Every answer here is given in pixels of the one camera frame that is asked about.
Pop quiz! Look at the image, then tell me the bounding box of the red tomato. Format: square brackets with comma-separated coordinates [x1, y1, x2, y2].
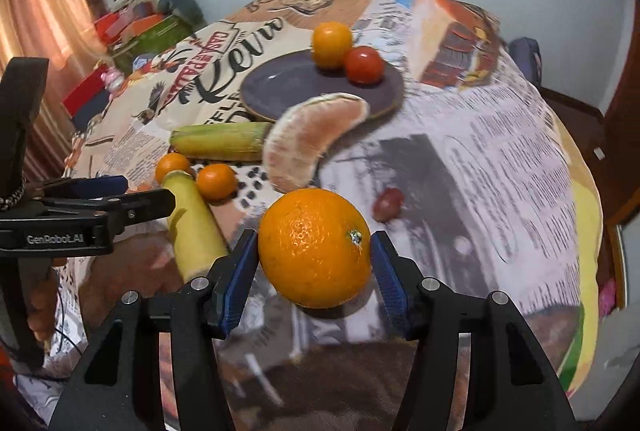
[343, 46, 386, 85]

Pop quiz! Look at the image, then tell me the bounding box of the dark red box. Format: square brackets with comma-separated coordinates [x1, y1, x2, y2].
[62, 66, 116, 117]

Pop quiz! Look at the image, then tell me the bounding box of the peeled orange segment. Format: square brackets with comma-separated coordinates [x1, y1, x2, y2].
[262, 92, 372, 194]

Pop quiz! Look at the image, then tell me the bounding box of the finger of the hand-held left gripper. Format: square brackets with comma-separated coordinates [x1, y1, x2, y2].
[40, 175, 130, 202]
[42, 188, 177, 237]

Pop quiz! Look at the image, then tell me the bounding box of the green yellow corn cob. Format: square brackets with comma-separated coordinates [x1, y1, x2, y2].
[169, 122, 273, 162]

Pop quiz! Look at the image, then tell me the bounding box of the yellow banana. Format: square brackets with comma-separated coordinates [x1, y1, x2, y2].
[160, 170, 231, 284]

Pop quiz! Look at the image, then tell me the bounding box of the person's left hand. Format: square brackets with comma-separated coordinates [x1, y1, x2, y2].
[26, 258, 60, 342]

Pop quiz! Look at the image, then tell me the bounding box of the medium orange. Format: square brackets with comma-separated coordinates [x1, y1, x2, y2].
[311, 21, 354, 71]

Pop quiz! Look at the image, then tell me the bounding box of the printed tablecloth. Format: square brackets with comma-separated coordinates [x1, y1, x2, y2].
[42, 0, 603, 431]

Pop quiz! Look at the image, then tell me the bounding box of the striped curtain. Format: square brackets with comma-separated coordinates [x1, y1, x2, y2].
[0, 0, 108, 182]

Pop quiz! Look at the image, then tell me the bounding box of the magenta object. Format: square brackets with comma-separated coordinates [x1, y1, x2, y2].
[600, 278, 618, 314]

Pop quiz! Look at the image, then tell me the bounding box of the blue chair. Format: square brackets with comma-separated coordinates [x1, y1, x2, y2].
[507, 37, 543, 87]

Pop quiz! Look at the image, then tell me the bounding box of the pink toy figure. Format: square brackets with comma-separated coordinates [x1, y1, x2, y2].
[100, 67, 124, 90]

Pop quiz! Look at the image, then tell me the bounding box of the orange red box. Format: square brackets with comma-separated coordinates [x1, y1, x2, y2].
[95, 10, 166, 43]

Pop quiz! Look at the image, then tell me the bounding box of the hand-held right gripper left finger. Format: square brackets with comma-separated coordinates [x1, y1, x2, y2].
[47, 228, 261, 431]

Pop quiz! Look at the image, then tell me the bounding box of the large orange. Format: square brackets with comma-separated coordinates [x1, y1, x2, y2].
[257, 188, 373, 310]

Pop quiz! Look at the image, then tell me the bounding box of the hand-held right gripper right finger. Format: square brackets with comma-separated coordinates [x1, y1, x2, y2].
[370, 231, 581, 431]

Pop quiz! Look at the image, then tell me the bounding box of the wooden door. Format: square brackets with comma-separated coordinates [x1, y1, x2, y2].
[600, 0, 640, 227]

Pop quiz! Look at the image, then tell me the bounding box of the red grape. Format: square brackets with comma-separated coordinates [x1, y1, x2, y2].
[372, 188, 405, 221]

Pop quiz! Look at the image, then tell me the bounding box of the purple plate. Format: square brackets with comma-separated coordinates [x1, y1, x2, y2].
[239, 48, 405, 123]

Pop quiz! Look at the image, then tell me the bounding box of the small tangerine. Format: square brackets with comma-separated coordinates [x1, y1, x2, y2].
[155, 152, 193, 185]
[195, 164, 238, 202]

